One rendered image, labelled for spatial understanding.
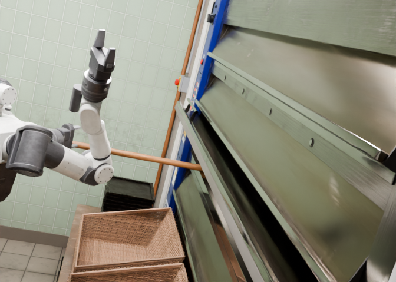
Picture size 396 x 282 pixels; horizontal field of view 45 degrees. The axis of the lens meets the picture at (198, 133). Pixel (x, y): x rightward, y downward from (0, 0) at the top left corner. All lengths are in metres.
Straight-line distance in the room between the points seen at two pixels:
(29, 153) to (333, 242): 0.97
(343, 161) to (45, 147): 0.95
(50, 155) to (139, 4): 1.97
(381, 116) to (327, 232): 0.27
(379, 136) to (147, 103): 2.70
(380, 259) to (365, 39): 0.46
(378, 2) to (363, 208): 0.42
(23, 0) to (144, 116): 1.12
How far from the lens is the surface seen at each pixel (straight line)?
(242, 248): 1.09
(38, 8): 3.46
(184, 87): 3.12
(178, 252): 2.30
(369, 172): 0.95
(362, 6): 1.15
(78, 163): 1.70
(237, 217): 1.17
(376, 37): 1.05
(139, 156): 2.28
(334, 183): 1.11
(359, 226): 0.98
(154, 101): 3.48
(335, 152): 1.08
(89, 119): 1.62
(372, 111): 0.98
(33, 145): 1.58
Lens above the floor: 1.86
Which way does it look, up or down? 13 degrees down
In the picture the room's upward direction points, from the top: 14 degrees clockwise
